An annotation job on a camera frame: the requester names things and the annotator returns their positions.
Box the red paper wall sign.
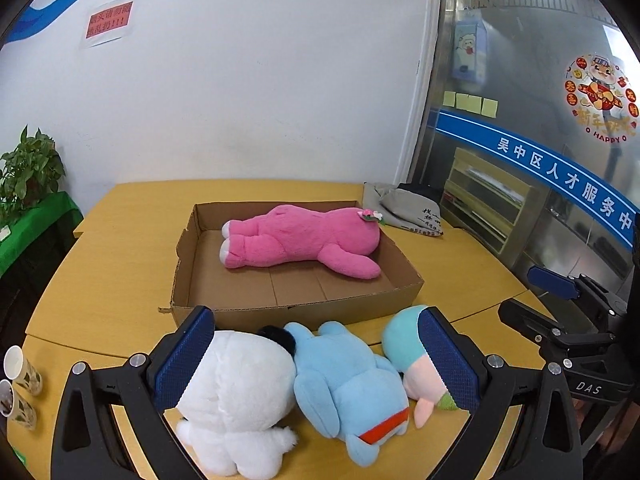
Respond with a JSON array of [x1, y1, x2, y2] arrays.
[[80, 1, 135, 50]]

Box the wooden file rack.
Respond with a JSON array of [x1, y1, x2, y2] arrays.
[[440, 147, 551, 256]]

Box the wooden desktop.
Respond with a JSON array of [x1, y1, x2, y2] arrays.
[[7, 180, 561, 480]]

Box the paper cup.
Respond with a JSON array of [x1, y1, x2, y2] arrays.
[[4, 346, 43, 395], [0, 379, 38, 430]]

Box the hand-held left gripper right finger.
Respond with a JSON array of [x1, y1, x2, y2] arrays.
[[417, 307, 593, 480]]

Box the blue glass banner strip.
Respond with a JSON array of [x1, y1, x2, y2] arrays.
[[434, 109, 640, 251]]

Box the festive cartoon window sticker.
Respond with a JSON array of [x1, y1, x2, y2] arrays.
[[565, 52, 640, 145]]

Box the shallow cardboard box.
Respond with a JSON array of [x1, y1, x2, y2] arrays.
[[159, 202, 426, 333]]

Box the green cloth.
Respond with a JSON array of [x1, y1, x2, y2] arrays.
[[0, 192, 85, 276]]

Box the metal door frame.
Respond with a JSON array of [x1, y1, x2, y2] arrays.
[[400, 0, 458, 191]]

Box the grey cloth bag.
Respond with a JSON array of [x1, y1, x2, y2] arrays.
[[362, 181, 445, 237]]

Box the light blue plush toy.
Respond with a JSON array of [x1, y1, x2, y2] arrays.
[[284, 321, 411, 467]]

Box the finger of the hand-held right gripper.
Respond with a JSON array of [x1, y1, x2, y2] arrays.
[[526, 266, 628, 318], [497, 299, 618, 361]]

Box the blue wave wall decal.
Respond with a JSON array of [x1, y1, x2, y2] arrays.
[[7, 0, 378, 43]]

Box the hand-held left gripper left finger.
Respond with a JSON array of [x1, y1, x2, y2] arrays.
[[50, 305, 217, 480]]

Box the teal and pink plush toy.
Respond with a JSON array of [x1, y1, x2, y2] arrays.
[[382, 305, 458, 429]]

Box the white plush toy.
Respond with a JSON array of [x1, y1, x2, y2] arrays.
[[175, 325, 300, 476]]

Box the green potted plant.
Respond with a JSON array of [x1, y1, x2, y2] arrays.
[[0, 126, 66, 226]]

